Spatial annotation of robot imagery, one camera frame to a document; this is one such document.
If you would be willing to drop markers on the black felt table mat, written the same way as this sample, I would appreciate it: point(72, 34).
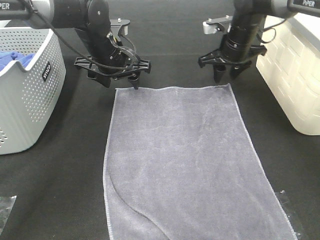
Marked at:
point(58, 183)

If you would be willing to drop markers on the grey perforated laundry basket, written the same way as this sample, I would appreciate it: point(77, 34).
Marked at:
point(28, 95)

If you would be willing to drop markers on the clear tape strip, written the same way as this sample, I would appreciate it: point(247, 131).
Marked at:
point(292, 216)
point(6, 205)

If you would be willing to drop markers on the blue towel in basket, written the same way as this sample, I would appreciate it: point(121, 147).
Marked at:
point(8, 56)

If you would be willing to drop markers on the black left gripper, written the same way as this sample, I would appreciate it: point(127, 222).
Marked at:
point(124, 62)

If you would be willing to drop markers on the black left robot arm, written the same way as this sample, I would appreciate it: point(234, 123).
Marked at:
point(89, 18)

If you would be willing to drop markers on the clear tape strip right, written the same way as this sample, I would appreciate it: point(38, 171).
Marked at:
point(292, 216)

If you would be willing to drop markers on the grey microfibre towel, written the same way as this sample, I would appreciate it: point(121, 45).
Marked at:
point(179, 164)

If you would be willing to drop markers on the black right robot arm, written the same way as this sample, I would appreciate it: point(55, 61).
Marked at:
point(241, 42)

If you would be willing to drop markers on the clear tape strip left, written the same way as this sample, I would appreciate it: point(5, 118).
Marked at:
point(6, 205)

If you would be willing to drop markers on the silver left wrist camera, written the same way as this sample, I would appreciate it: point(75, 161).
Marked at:
point(120, 26)

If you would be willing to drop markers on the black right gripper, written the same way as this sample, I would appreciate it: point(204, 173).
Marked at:
point(233, 54)

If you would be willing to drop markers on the cream white storage basket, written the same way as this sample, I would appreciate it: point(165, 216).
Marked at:
point(291, 69)

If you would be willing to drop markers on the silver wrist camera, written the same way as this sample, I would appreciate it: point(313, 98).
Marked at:
point(214, 25)
point(120, 26)

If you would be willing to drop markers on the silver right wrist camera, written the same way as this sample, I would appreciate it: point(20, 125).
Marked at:
point(214, 25)

